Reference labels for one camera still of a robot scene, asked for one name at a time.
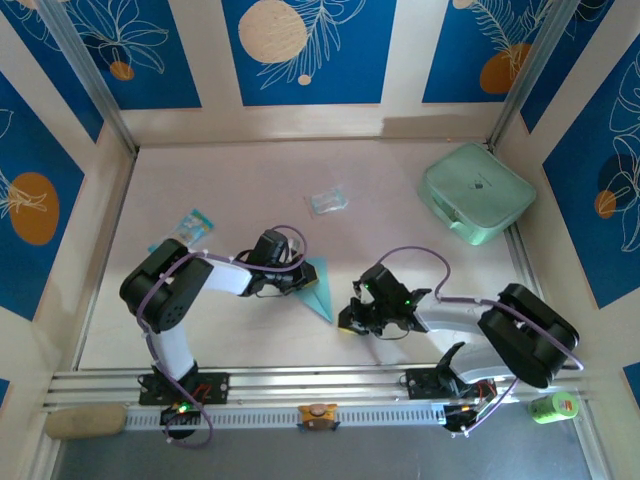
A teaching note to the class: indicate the small clear plastic bag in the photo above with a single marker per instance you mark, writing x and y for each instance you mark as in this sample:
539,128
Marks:
327,201

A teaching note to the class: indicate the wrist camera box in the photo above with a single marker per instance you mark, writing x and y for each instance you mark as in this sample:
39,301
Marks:
272,245
385,287

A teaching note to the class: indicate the aluminium frame post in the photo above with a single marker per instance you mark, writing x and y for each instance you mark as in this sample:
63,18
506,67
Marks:
530,70
90,75

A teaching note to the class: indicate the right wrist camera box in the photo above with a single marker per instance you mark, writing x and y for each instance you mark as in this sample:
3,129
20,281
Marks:
385,287

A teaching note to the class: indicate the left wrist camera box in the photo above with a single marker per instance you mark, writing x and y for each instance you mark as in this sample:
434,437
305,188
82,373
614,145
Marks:
272,245

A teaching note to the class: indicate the black connector board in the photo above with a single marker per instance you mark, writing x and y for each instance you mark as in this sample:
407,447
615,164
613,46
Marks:
462,417
180,415

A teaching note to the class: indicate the green cup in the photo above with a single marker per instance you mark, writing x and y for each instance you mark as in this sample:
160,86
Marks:
552,408

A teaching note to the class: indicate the mint green zip pouch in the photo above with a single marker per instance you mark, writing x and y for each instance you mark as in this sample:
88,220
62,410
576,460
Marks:
480,185

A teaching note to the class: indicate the aluminium mounting rail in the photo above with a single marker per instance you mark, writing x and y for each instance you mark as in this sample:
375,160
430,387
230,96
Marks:
320,382

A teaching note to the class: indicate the light blue paper sheet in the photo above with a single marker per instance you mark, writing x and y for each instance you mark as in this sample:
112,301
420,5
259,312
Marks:
320,295

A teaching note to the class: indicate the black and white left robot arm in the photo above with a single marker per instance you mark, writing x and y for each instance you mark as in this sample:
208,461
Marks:
165,295

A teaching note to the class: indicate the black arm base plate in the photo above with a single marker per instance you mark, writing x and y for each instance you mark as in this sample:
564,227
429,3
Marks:
220,387
422,382

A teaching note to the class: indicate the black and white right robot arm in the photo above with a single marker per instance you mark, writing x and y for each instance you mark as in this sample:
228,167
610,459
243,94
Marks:
530,335

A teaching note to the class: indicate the blue printed snack packet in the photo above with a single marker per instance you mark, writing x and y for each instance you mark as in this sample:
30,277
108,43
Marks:
195,225

